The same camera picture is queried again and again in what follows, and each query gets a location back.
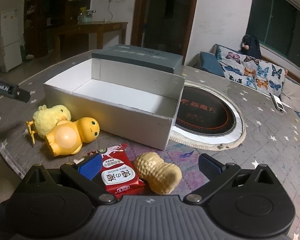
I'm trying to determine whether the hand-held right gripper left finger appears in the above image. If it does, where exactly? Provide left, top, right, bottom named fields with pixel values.
left=22, top=152, right=117, bottom=204

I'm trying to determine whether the blue sofa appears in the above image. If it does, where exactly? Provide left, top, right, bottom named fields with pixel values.
left=192, top=44, right=300, bottom=130

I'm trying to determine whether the dark bag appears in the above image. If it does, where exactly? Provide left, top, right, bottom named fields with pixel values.
left=241, top=35, right=262, bottom=58

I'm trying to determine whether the dark wooden cabinet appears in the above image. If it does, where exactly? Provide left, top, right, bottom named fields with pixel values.
left=24, top=0, right=94, bottom=58

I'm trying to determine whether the green-framed window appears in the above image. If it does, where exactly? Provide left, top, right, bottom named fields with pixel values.
left=246, top=0, right=300, bottom=72

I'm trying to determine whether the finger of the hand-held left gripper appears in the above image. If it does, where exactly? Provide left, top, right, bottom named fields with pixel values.
left=15, top=89, right=31, bottom=103

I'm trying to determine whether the green container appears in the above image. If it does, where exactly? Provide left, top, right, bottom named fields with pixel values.
left=77, top=7, right=95, bottom=24

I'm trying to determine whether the peanut-shaped toy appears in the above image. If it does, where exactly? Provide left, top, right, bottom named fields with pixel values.
left=133, top=152, right=182, bottom=195

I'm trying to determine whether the wooden side table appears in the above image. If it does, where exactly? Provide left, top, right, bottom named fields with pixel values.
left=50, top=21, right=129, bottom=58

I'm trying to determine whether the red biscuit packet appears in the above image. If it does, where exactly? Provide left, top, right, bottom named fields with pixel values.
left=87, top=144, right=146, bottom=200

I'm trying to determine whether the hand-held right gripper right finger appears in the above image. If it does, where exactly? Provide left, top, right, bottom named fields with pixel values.
left=184, top=153, right=278, bottom=204

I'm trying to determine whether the grey star-patterned desktop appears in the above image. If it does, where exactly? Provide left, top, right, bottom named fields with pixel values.
left=0, top=49, right=300, bottom=240

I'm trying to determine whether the white remote control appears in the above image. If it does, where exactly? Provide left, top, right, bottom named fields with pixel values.
left=272, top=95, right=287, bottom=112

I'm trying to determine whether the grey pillow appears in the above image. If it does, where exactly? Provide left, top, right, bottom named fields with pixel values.
left=281, top=77, right=300, bottom=113

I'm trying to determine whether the white cardboard box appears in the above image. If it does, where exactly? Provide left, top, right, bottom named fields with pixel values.
left=43, top=58, right=185, bottom=150

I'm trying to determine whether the black round induction cooker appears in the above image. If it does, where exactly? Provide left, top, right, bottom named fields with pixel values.
left=174, top=85, right=237, bottom=137

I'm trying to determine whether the wooden door frame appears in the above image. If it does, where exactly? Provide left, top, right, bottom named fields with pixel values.
left=130, top=0, right=201, bottom=63

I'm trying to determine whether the butterfly print blanket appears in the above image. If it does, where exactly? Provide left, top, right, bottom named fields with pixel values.
left=216, top=45, right=288, bottom=97

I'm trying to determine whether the yellow plush chick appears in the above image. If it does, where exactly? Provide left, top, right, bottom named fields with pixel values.
left=26, top=104, right=72, bottom=143

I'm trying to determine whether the white fridge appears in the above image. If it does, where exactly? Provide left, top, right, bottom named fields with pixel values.
left=0, top=9, right=23, bottom=73

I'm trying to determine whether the grey box lid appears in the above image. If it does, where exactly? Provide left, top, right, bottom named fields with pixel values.
left=92, top=44, right=183, bottom=75

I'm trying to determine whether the yellow rubber duck toy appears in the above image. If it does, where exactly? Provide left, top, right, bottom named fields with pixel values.
left=45, top=117, right=100, bottom=157

